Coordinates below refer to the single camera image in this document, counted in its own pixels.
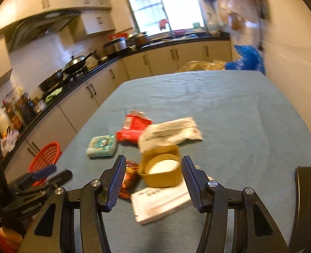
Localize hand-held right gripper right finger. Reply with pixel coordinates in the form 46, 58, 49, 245
181, 155, 290, 253

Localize red snack packet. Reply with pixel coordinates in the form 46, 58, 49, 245
115, 111, 153, 143

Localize black countertop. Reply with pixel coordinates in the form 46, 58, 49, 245
3, 32, 231, 164

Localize red-brown snack wrapper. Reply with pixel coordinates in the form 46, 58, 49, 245
118, 160, 141, 200

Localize black frying pan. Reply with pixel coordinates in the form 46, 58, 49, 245
38, 70, 64, 91

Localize black chair backrest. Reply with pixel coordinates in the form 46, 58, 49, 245
295, 166, 311, 253

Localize dark cooking pot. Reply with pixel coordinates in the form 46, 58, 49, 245
126, 32, 151, 48

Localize blue tablecloth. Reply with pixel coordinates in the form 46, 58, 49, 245
58, 70, 311, 253

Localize red plastic mesh basket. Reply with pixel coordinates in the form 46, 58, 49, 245
28, 142, 62, 187

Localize kitchen window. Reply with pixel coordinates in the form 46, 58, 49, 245
119, 0, 206, 36

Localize blue plastic bag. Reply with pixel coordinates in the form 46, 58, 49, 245
225, 45, 265, 75

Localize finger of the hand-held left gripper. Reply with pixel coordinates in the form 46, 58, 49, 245
26, 164, 57, 187
49, 169, 73, 187

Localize green leafy vegetable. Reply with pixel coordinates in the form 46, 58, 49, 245
45, 87, 63, 103

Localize white electric kettle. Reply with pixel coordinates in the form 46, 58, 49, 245
0, 108, 12, 137

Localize white box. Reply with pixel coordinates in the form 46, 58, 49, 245
131, 172, 215, 225

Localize yellowish plastic bag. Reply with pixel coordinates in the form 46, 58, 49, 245
177, 60, 227, 72

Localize small cream wall cabinet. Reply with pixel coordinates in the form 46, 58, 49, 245
71, 11, 116, 43

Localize green tissue pack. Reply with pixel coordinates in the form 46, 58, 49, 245
86, 134, 118, 158

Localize steel range hood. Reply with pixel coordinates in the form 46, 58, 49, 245
8, 9, 83, 52

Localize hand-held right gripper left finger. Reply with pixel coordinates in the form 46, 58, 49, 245
18, 155, 127, 253

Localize hanging clear plastic bags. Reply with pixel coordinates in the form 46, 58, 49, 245
216, 0, 251, 32

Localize white plastic packet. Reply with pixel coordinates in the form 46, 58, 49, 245
138, 117, 203, 153

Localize wok with steel lid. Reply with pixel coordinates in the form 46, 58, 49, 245
63, 50, 98, 74

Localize steel rice cooker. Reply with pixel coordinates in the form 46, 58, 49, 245
103, 37, 128, 56

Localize yellow plastic container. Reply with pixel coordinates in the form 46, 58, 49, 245
137, 144, 184, 188

